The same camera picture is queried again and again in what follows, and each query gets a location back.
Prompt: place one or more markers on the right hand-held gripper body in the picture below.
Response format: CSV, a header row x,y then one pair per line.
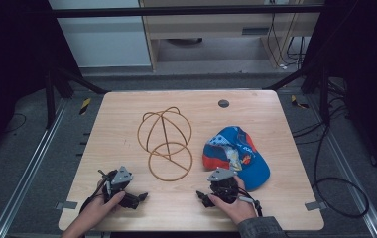
x,y
224,190

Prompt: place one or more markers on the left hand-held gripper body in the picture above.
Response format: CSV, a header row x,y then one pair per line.
x,y
121,177

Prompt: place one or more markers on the blue and red cap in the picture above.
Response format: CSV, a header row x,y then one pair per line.
x,y
239,152

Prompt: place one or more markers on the person's right hand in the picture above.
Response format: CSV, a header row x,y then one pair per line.
x,y
241,210

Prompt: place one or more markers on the person's left hand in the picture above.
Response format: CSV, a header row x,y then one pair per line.
x,y
100,210

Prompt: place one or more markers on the yellow black striped tape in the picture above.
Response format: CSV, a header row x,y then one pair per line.
x,y
85,106
297,103

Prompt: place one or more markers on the white cabinet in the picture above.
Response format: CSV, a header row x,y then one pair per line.
x,y
100,43

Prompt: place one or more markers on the wooden background desk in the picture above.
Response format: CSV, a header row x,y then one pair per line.
x,y
209,28

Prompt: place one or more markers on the black curtain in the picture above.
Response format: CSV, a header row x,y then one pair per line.
x,y
8,59
365,59

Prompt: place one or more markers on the grey table bracket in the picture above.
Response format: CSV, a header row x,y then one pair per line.
x,y
315,205
66,205

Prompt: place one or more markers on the metal floor rail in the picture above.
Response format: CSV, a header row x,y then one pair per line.
x,y
348,168
27,168

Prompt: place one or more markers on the black frame strut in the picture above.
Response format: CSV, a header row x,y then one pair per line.
x,y
77,81
309,76

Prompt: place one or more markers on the black horizontal frame bar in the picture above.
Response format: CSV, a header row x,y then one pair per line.
x,y
176,11

